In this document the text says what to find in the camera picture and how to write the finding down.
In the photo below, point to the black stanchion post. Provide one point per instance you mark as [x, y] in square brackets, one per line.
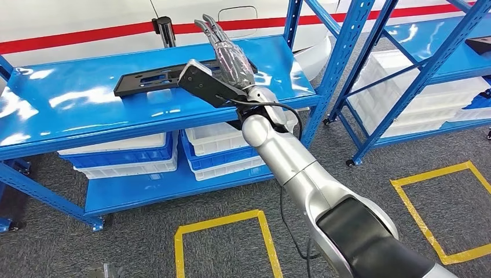
[165, 30]

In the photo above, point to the white plastic storage bin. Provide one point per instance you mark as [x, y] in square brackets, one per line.
[130, 170]
[406, 88]
[406, 119]
[115, 145]
[472, 115]
[214, 140]
[230, 172]

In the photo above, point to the yellow floor tape square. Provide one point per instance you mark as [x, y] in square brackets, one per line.
[418, 222]
[179, 249]

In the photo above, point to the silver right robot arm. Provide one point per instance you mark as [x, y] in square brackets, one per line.
[291, 161]

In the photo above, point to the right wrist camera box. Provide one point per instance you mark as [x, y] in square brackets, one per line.
[203, 84]

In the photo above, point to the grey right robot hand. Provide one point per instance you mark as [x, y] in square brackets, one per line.
[232, 61]

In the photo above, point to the white car with red stripe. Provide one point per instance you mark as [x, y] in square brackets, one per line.
[96, 15]

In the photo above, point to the black plastic plate frame part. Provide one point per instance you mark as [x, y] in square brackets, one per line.
[145, 82]

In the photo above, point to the blue metal shelf rack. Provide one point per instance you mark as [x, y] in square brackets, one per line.
[76, 96]
[425, 38]

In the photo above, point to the blue plastic storage bin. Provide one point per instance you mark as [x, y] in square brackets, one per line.
[481, 101]
[222, 159]
[122, 157]

